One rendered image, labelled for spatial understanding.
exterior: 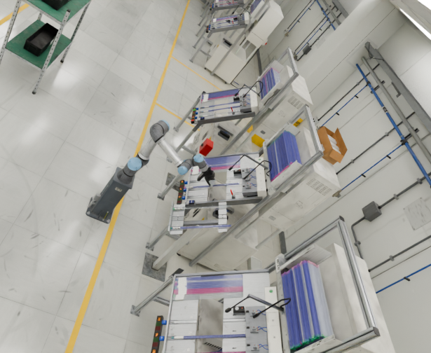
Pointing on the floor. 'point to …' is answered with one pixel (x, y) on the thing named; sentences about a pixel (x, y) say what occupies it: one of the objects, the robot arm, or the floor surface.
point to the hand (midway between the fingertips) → (211, 185)
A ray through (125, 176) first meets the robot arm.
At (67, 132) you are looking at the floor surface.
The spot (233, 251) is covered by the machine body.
